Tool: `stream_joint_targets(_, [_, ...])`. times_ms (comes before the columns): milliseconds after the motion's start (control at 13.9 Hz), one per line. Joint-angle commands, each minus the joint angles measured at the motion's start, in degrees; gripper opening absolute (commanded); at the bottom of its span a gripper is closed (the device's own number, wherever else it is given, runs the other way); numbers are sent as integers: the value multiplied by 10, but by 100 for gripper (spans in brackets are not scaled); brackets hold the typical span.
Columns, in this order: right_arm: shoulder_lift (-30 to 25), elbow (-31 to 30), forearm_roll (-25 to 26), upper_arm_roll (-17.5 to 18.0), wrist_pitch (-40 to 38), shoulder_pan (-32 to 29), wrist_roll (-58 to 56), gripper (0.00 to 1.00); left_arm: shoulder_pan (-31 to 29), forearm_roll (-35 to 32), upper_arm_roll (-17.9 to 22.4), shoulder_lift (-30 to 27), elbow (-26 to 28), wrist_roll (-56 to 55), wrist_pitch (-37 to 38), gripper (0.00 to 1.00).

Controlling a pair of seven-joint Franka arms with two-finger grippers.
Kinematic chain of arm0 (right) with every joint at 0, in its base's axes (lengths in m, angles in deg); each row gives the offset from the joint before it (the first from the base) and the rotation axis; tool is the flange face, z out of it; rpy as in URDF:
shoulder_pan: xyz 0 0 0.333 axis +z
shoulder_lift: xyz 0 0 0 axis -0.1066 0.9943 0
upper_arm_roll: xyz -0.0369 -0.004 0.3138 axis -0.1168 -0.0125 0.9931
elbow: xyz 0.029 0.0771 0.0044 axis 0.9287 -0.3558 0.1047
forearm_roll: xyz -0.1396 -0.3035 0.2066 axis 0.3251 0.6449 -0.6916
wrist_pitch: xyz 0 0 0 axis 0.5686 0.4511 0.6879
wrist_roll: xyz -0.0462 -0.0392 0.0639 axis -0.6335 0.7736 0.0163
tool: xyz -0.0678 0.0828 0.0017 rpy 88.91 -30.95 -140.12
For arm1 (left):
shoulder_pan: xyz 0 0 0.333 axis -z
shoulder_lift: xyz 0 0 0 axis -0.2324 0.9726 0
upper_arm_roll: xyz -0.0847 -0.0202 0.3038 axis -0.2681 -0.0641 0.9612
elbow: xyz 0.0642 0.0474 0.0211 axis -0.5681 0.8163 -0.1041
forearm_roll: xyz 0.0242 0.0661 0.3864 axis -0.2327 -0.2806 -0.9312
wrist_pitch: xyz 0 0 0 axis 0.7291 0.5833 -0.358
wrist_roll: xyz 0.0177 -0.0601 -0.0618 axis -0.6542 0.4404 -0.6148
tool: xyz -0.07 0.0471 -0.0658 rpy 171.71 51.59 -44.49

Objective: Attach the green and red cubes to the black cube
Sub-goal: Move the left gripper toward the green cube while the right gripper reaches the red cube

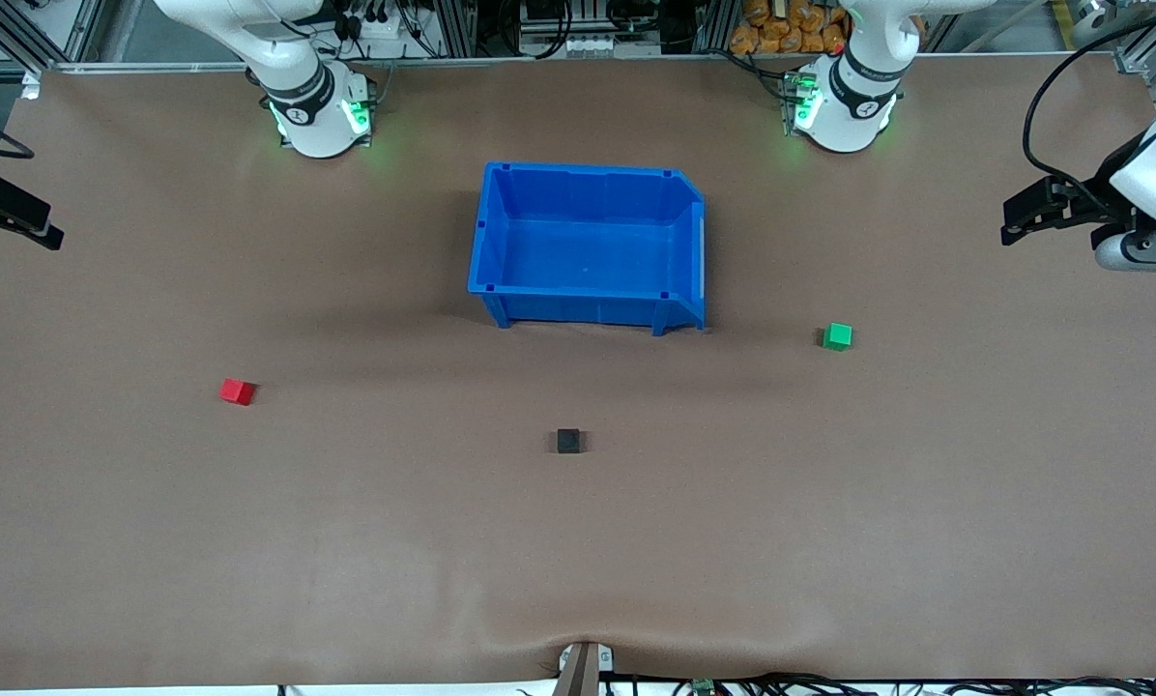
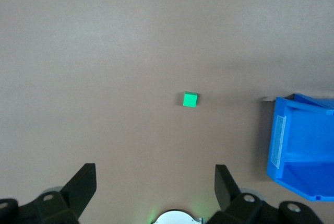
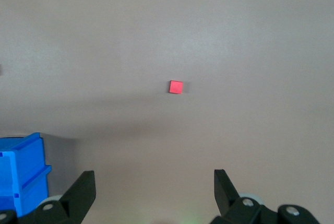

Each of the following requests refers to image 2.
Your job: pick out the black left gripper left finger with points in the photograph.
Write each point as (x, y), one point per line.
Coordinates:
(73, 195)

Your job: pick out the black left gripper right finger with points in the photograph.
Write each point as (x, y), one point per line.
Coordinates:
(229, 198)

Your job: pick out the green cube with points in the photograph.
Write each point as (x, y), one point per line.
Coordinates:
(189, 100)

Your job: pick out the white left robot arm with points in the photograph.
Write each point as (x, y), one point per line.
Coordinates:
(177, 218)

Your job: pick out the blue plastic storage bin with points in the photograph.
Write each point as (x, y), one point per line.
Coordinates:
(302, 151)

